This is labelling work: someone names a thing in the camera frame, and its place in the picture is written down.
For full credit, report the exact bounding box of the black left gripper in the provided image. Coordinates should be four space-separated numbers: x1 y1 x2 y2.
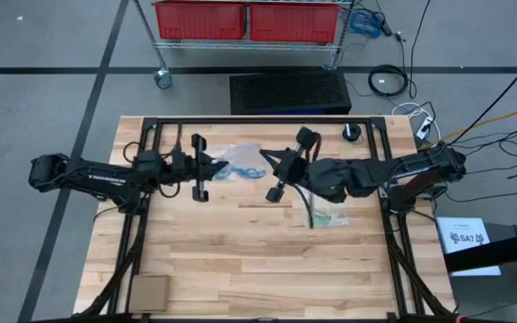
185 133 231 203

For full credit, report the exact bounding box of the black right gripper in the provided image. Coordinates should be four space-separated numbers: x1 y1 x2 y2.
259 127 319 204

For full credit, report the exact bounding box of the black perforated metal box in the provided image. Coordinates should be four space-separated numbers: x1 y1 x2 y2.
229 71 353 116

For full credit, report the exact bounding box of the grey cart caster wheel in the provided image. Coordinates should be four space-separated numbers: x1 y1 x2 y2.
153 66 173 90

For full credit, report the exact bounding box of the red plastic bin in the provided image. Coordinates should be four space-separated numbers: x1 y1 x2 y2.
248 3 341 45
152 0 247 40

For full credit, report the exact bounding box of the brown cardboard piece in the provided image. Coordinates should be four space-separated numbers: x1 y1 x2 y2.
128 275 172 314

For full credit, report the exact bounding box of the white power strip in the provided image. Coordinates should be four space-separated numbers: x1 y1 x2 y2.
415 115 434 139

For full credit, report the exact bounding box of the black power adapter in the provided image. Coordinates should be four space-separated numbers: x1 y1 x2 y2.
372 11 394 38

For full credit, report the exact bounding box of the white printed paper sheet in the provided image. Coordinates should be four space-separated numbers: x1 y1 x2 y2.
436 216 503 277

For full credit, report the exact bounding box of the black beam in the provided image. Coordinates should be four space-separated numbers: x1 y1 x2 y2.
444 228 517 274

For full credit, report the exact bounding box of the dark grey side table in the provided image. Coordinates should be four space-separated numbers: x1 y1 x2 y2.
446 223 517 323

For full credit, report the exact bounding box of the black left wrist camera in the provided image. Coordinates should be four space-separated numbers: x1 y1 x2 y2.
171 148 190 174

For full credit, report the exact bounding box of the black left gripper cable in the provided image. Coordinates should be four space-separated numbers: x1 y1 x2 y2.
122 123 186 165

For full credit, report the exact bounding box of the black aluminium table frame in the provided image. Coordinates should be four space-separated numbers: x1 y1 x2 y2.
76 115 460 323

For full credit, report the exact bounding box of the chrome wire shelf cart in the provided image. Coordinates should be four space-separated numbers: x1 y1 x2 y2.
131 0 357 72

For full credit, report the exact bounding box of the black cable coil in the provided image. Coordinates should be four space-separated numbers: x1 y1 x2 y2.
367 64 410 98

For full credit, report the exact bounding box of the white cable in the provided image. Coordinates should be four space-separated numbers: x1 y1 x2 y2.
390 101 443 141

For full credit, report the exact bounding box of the blue cable coil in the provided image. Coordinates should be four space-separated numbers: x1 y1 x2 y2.
348 8 383 39

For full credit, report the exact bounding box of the thin black hanging cable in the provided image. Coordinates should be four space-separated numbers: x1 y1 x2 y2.
408 0 433 100

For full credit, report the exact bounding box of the yellow-orange cable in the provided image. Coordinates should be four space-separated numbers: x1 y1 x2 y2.
437 103 517 144

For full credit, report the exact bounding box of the thin black floor cable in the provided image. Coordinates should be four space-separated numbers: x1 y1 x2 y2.
442 172 517 204

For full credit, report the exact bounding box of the thick black cable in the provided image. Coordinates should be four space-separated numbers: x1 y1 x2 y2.
446 57 517 147

